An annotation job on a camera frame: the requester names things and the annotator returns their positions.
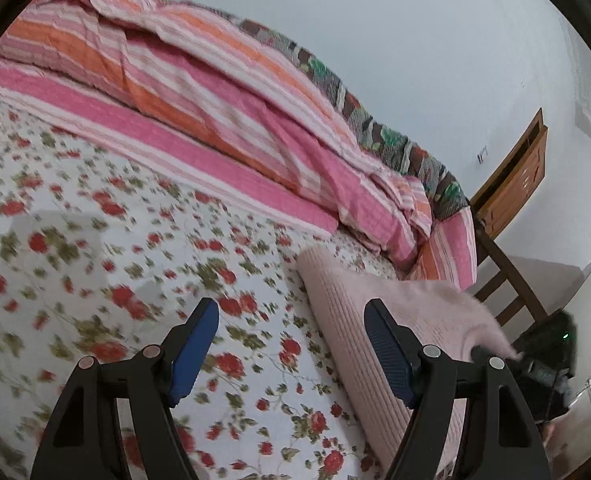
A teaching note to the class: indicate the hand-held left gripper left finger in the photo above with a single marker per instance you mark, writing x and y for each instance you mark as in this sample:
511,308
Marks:
195,345

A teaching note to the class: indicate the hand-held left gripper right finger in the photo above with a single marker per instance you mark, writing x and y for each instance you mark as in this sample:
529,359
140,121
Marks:
383,345

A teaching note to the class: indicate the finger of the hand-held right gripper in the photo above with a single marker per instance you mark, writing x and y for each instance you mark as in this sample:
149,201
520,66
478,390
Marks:
488,352

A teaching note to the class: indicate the pink knitted towel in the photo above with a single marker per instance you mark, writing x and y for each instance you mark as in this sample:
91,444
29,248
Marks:
375,310

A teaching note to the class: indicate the pink orange striped pillow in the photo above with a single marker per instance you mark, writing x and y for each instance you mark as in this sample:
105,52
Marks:
448,250

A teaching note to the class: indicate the floral bed sheet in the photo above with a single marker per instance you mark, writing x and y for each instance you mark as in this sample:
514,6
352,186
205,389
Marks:
100,240

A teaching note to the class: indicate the multicoloured patchwork blanket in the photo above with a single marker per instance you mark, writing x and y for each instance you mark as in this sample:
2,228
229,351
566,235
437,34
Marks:
375,130

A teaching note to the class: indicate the pink orange striped quilt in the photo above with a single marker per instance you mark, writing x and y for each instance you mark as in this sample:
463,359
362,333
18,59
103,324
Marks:
215,95

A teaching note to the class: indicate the wooden chair frame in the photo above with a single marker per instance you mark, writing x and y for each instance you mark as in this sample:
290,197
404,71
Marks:
510,275

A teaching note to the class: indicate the white wall switch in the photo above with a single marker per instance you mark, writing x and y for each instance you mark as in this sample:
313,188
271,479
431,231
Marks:
482,154

